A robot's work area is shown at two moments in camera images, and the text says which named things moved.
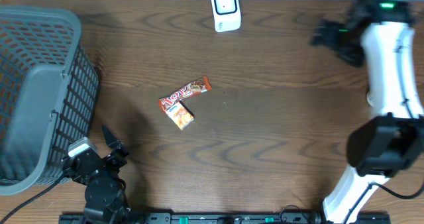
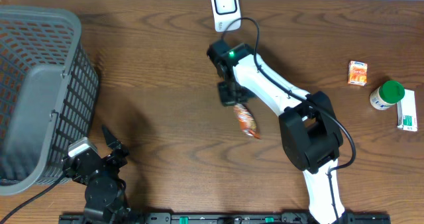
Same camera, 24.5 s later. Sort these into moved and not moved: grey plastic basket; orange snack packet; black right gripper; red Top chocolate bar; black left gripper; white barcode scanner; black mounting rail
Moved: orange snack packet; black right gripper; red Top chocolate bar
Not moved: white barcode scanner; black left gripper; grey plastic basket; black mounting rail
